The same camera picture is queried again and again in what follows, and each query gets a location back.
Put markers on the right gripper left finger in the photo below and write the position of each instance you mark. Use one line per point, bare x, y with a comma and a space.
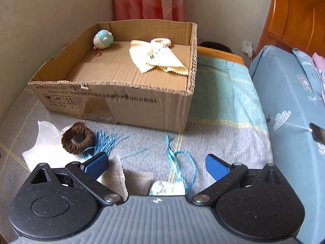
86, 175

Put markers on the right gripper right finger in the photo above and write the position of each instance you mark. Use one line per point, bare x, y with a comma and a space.
227, 177

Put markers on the blue tassel string charm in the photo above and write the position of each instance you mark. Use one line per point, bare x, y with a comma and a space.
105, 143

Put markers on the beige grey cloth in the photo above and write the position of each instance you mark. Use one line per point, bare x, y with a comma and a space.
125, 182

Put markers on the brown braided hair scrunchie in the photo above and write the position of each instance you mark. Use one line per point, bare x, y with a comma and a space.
78, 138

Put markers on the white paper tissue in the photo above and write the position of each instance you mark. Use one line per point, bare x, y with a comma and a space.
49, 149

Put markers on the green grey checked mat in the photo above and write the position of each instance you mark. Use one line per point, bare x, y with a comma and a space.
226, 119

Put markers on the black smartphone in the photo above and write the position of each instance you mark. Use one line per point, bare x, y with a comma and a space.
318, 133

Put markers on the open cardboard box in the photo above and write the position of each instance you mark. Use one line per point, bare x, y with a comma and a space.
105, 85

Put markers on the blue floral pillow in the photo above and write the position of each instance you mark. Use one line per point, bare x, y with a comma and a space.
290, 94

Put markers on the cream yellow cloth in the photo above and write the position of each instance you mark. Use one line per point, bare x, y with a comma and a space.
147, 55

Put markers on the round blue white plush toy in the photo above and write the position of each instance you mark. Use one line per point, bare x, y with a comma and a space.
103, 39

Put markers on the pink floral quilt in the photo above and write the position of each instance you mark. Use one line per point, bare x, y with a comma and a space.
319, 62

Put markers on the orange wooden headboard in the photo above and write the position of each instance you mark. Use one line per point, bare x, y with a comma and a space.
295, 24

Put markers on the pink patterned curtain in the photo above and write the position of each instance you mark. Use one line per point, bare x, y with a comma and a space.
150, 9

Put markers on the white wall socket charger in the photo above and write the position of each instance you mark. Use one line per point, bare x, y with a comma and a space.
247, 48

